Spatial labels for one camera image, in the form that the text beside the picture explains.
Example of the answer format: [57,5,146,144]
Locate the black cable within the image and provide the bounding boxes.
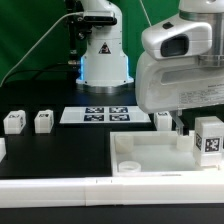
[3,65,81,86]

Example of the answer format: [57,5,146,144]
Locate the white obstacle bar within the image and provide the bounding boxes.
[0,174,224,208]
[0,138,6,162]

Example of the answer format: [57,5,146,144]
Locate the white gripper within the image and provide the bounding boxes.
[135,52,224,136]

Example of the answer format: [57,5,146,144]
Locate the white front obstacle bar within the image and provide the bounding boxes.
[0,174,224,208]

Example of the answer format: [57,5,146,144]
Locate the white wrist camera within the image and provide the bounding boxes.
[141,15,212,60]

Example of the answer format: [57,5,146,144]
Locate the white marker plate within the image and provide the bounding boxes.
[60,106,150,124]

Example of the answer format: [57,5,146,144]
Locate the white left obstacle bar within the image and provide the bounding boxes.
[0,138,6,162]

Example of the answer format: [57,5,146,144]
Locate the white cable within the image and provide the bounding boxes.
[0,11,84,88]

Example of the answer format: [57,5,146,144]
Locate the white square tabletop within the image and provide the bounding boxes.
[110,131,221,177]

